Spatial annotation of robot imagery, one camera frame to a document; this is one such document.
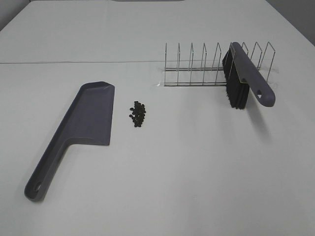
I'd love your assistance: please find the pile of coffee beans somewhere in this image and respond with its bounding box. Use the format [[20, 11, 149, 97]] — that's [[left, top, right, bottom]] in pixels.
[[129, 101, 146, 127]]

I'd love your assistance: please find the grey plastic dustpan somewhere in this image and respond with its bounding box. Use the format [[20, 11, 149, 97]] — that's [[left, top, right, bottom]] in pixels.
[[24, 81, 115, 202]]

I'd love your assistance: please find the metal wire rack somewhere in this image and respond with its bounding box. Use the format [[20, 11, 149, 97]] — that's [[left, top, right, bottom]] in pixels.
[[160, 42, 276, 87]]

